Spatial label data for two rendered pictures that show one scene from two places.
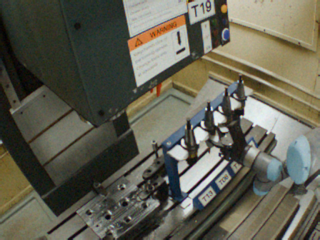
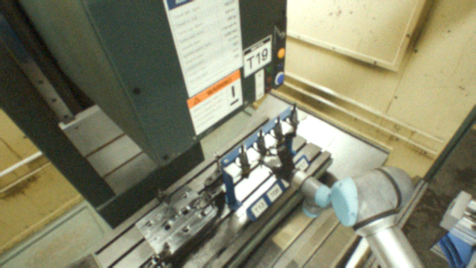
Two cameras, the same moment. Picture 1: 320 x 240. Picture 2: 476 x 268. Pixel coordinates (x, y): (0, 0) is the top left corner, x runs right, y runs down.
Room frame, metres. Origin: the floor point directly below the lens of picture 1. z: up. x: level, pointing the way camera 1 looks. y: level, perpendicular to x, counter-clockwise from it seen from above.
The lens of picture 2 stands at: (0.02, -0.05, 2.09)
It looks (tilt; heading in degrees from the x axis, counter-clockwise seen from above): 45 degrees down; 358
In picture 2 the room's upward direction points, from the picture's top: 7 degrees counter-clockwise
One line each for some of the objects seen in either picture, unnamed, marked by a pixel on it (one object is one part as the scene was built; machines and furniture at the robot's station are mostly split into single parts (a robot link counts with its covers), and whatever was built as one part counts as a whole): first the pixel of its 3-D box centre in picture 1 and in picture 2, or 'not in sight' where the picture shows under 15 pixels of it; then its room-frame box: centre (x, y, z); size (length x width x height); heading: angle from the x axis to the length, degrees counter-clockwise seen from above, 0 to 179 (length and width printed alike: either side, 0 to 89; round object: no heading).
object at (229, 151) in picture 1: (235, 148); (283, 169); (0.68, -0.25, 1.17); 0.12 x 0.08 x 0.09; 38
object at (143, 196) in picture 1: (153, 191); (212, 199); (0.70, 0.08, 0.97); 0.13 x 0.03 x 0.15; 128
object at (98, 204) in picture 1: (116, 211); (177, 220); (0.62, 0.25, 0.97); 0.29 x 0.23 x 0.05; 128
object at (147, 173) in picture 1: (163, 163); (223, 171); (0.89, 0.02, 0.93); 0.26 x 0.05 x 0.06; 133
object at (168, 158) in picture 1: (173, 174); (229, 185); (0.72, -0.01, 1.05); 0.10 x 0.05 x 0.30; 38
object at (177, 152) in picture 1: (179, 153); (234, 170); (0.67, -0.04, 1.21); 0.07 x 0.05 x 0.01; 38
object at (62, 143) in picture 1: (69, 126); (137, 138); (1.00, 0.42, 1.16); 0.48 x 0.05 x 0.51; 128
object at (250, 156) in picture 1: (252, 156); (299, 179); (0.61, -0.30, 1.17); 0.08 x 0.05 x 0.08; 128
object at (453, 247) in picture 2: not in sight; (452, 252); (0.32, -0.82, 0.98); 0.09 x 0.09 x 0.09; 38
